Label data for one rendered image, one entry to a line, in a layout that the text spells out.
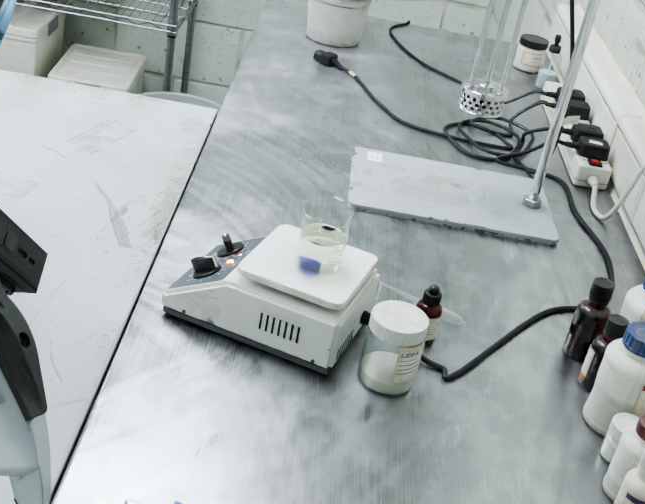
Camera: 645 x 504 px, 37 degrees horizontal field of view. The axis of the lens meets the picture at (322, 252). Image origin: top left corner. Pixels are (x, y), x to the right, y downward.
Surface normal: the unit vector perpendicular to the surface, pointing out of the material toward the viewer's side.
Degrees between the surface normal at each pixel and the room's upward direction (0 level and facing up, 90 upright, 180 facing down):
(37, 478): 67
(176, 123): 0
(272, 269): 0
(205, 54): 90
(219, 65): 90
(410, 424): 0
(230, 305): 90
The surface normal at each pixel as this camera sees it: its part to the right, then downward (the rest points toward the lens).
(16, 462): 0.84, -0.48
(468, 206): 0.17, -0.85
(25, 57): -0.07, 0.53
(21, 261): 0.97, 0.06
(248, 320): -0.37, 0.40
